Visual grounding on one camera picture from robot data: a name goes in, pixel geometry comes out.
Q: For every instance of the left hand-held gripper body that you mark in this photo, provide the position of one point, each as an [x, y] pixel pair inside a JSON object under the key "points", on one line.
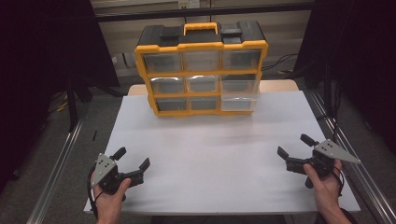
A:
{"points": [[104, 169]]}

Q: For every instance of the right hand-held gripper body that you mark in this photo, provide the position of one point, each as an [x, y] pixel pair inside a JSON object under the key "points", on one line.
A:
{"points": [[333, 152]]}

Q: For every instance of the person's left hand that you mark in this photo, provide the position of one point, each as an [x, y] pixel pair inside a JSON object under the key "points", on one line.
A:
{"points": [[109, 202]]}

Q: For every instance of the person's right hand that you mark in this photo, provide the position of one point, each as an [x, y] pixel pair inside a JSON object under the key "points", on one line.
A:
{"points": [[327, 189]]}

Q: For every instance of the small black floor piece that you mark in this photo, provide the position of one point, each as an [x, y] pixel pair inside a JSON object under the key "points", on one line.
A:
{"points": [[95, 135]]}

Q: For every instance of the white table sheet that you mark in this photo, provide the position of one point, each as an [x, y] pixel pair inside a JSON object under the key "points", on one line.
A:
{"points": [[202, 155]]}

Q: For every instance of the clear plastic drawer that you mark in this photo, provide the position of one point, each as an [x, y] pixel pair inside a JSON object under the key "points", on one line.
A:
{"points": [[239, 102]]}

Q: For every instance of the black curtain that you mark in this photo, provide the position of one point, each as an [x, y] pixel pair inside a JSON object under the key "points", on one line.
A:
{"points": [[37, 62], [358, 62]]}

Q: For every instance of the set of clear drawers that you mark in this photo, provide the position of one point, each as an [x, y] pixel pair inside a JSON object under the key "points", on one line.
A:
{"points": [[162, 62]]}

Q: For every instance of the yellow black drawer organizer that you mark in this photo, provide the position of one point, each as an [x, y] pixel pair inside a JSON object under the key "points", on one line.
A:
{"points": [[199, 39]]}

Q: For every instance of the black horizontal bar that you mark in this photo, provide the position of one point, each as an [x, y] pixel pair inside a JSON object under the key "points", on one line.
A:
{"points": [[202, 12]]}

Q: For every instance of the aluminium floor rail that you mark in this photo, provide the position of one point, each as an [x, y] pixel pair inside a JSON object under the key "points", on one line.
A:
{"points": [[53, 177], [370, 193]]}

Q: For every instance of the black stand post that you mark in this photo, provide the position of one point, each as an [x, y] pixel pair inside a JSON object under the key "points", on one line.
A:
{"points": [[72, 102]]}

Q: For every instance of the white wall outlet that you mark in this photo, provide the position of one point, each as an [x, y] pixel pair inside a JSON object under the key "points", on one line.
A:
{"points": [[188, 3]]}

